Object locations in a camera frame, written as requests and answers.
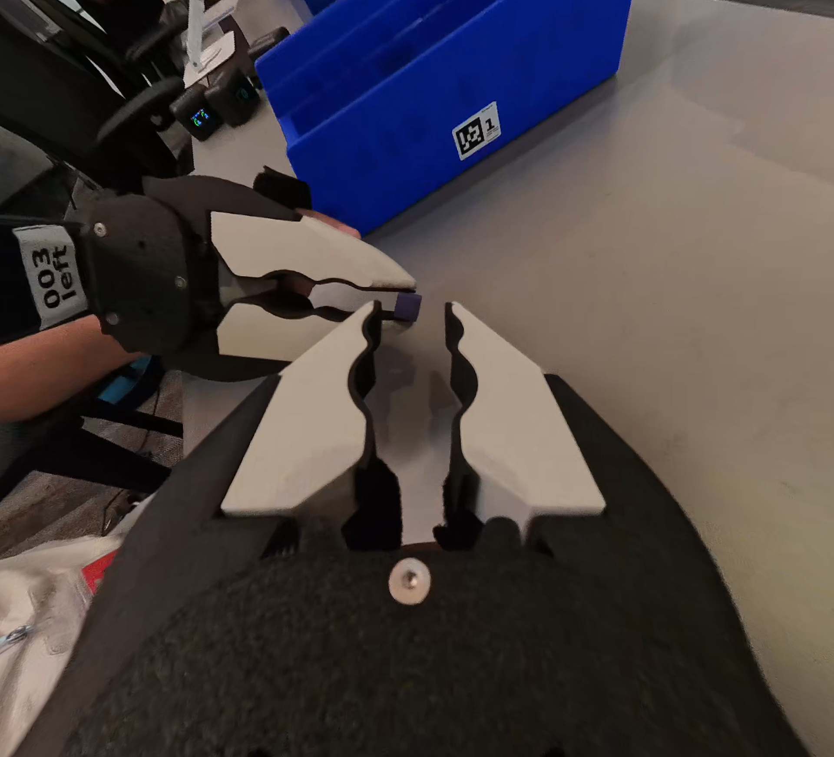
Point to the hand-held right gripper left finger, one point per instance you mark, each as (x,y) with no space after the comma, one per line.
(306,438)

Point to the black office chair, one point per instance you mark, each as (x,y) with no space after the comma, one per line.
(65,105)

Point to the person's left forearm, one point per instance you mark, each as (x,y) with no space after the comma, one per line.
(52,372)

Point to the white stand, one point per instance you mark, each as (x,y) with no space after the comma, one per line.
(205,47)

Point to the blue chair base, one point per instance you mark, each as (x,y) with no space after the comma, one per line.
(130,382)

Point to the red badge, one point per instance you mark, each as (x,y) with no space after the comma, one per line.
(99,571)

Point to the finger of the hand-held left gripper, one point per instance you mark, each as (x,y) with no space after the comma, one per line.
(260,333)
(313,242)

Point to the small purple block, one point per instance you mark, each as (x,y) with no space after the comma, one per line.
(408,307)

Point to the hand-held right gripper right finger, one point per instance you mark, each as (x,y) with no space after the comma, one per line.
(528,444)

